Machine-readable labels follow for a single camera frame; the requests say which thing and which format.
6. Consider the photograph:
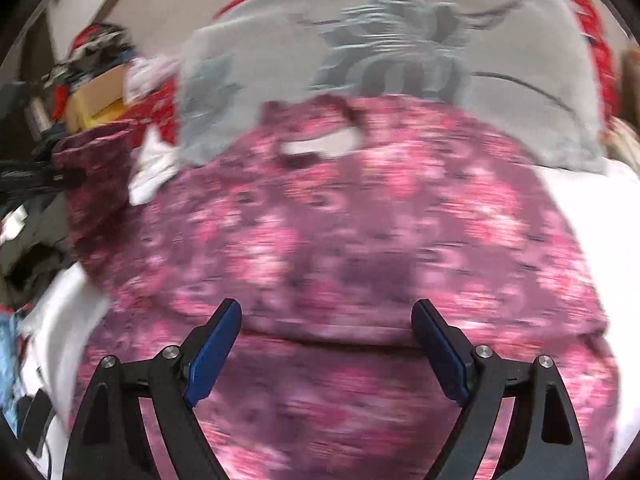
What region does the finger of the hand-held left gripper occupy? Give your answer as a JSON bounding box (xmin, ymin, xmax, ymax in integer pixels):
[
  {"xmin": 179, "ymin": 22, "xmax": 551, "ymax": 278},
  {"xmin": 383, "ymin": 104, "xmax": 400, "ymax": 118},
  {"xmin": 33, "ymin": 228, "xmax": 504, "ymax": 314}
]
[{"xmin": 0, "ymin": 157, "xmax": 76, "ymax": 197}]

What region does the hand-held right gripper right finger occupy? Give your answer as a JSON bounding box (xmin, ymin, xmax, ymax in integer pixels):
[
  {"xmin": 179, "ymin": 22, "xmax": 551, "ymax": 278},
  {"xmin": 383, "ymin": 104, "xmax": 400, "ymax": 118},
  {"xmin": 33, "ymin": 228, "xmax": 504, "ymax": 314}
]
[{"xmin": 411, "ymin": 299, "xmax": 588, "ymax": 480}]

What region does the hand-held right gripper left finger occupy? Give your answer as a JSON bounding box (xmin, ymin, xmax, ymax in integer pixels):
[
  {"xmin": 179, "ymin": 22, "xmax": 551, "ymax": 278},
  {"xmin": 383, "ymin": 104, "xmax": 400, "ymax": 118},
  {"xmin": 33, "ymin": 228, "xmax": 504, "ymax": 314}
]
[{"xmin": 62, "ymin": 298, "xmax": 243, "ymax": 480}]

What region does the pink floral garment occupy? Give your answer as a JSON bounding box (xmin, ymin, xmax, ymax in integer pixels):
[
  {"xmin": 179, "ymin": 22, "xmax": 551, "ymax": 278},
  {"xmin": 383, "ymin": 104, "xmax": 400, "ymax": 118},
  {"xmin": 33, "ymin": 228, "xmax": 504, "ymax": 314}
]
[{"xmin": 52, "ymin": 95, "xmax": 623, "ymax": 480}]

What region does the pile of dark clothes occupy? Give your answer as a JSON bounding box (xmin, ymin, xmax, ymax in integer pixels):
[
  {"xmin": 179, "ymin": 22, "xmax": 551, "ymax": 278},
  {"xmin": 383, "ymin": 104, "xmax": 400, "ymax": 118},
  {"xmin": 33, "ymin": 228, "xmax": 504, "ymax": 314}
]
[{"xmin": 0, "ymin": 195, "xmax": 77, "ymax": 307}]

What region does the pile of colourful clothes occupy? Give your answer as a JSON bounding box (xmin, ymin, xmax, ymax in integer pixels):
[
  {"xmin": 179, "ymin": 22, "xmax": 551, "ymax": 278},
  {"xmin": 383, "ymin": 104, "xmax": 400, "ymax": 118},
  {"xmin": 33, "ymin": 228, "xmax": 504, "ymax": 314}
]
[{"xmin": 42, "ymin": 22, "xmax": 138, "ymax": 92}]

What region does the yellow box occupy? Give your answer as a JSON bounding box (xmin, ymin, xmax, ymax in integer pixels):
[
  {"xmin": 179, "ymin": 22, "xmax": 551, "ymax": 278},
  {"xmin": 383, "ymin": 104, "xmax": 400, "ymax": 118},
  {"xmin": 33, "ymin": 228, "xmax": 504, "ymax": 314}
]
[{"xmin": 65, "ymin": 95, "xmax": 127, "ymax": 132}]

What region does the cardboard box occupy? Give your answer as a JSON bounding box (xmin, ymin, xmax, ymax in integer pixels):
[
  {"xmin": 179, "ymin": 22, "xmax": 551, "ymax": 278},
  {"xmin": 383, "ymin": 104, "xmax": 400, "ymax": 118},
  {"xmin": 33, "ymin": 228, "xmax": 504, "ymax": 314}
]
[{"xmin": 65, "ymin": 64, "xmax": 129, "ymax": 128}]

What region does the white pink patterned cloth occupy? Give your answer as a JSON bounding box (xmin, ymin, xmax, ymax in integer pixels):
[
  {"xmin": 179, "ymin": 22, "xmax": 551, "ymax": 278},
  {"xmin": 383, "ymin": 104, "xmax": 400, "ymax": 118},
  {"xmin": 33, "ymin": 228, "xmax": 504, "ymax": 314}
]
[{"xmin": 123, "ymin": 56, "xmax": 179, "ymax": 107}]

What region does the light blue cloth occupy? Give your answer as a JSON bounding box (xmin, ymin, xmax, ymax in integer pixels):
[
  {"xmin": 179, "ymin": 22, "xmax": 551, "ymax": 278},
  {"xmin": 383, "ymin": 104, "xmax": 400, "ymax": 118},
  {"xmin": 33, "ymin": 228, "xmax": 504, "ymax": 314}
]
[{"xmin": 0, "ymin": 310, "xmax": 32, "ymax": 411}]

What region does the white quilted mattress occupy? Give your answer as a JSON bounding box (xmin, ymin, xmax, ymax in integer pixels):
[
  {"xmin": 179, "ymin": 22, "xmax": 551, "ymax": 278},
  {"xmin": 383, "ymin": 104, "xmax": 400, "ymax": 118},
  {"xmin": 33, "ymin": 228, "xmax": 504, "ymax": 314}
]
[{"xmin": 20, "ymin": 157, "xmax": 640, "ymax": 480}]

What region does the beige patterned blanket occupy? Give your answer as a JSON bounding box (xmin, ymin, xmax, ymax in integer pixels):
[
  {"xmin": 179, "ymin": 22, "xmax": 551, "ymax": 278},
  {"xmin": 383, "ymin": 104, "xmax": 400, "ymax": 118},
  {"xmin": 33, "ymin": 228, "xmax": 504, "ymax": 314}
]
[{"xmin": 605, "ymin": 117, "xmax": 640, "ymax": 173}]

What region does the grey flower-print pillow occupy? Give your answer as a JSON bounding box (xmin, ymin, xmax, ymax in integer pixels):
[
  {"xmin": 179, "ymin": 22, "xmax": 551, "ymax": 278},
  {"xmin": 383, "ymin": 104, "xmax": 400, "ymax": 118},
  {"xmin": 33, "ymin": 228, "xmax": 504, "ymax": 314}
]
[{"xmin": 177, "ymin": 0, "xmax": 608, "ymax": 176}]

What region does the red floral bedsheet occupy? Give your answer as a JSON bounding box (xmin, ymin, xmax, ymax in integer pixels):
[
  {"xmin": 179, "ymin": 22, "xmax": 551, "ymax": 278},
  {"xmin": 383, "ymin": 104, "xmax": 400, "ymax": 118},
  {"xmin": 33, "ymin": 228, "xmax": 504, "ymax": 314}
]
[{"xmin": 132, "ymin": 0, "xmax": 623, "ymax": 146}]

